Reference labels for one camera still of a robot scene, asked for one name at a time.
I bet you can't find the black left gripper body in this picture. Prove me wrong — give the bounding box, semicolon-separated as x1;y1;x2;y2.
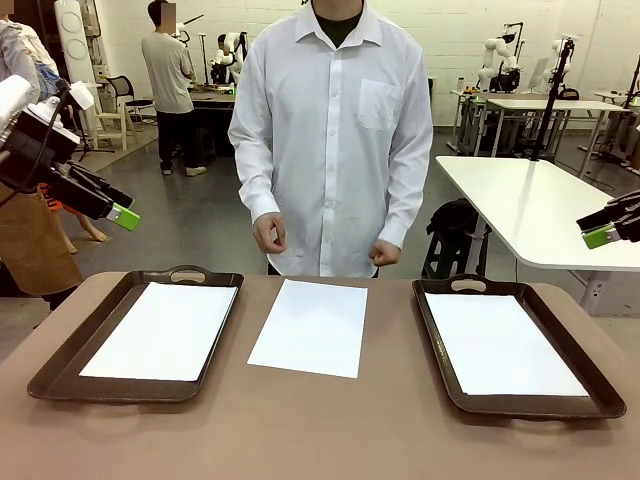
0;111;82;195

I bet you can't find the white A4 paper stack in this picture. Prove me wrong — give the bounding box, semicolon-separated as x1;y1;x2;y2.
247;278;369;380

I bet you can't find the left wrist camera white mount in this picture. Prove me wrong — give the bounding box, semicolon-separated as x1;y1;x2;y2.
67;82;96;112

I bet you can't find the man in grey t-shirt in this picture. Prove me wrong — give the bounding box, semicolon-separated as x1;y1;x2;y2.
141;0;208;177

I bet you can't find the black office chair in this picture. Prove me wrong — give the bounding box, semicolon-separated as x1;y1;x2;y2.
103;74;151;119

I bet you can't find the brown plastic serving tray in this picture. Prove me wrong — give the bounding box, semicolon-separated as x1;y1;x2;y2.
411;273;628;422
27;264;245;405

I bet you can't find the person in white dress shirt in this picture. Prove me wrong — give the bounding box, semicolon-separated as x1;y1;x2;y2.
227;0;435;280

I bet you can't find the person's right forearm white sleeve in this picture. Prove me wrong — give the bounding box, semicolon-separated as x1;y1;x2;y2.
233;149;282;222

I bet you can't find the person's right hand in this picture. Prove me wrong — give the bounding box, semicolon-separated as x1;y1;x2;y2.
251;211;289;257

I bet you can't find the white background desk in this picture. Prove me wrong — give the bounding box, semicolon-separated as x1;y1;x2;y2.
449;89;626;156

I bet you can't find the person's left forearm white sleeve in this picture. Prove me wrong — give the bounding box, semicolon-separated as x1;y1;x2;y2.
380;159;434;249

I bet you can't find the white folding chair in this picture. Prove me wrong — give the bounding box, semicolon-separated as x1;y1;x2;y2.
92;92;139;151

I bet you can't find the black floor stand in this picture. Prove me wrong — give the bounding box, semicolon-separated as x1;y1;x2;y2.
67;99;116;164

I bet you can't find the black backpack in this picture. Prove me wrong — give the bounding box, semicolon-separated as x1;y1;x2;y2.
425;198;481;239

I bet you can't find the white standing air conditioner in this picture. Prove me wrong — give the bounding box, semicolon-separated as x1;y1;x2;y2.
53;0;101;86

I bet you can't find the white rounded side table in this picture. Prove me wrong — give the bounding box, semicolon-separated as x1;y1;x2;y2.
433;154;640;274

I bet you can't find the person's left hand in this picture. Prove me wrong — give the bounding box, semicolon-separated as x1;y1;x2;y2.
368;240;404;267

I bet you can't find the dark background workbench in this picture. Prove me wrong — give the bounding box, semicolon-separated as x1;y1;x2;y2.
188;84;239;151

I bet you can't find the white A4 paper sheet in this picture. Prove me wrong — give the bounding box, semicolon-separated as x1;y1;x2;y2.
78;281;239;384
423;293;591;399

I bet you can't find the black tripod pole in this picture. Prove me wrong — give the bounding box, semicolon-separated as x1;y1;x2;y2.
529;37;576;162

